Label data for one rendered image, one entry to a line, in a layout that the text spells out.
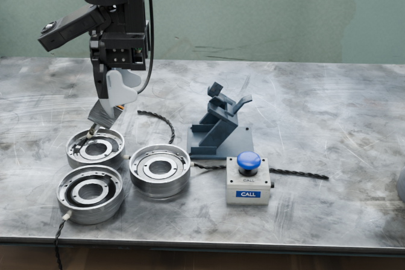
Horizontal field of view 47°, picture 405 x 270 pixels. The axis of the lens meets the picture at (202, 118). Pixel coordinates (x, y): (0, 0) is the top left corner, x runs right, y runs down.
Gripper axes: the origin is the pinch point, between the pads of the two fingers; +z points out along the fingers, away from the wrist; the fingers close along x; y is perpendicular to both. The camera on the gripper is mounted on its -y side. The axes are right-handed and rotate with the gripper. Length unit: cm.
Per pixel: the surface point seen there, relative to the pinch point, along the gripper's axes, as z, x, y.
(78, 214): 10.4, -14.7, -3.2
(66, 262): 38.2, -1.4, -12.8
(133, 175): 9.5, -6.5, 4.2
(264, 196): 11.3, -9.3, 25.9
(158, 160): 10.4, -1.4, 7.9
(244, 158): 5.9, -6.3, 22.6
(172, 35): 58, 157, -2
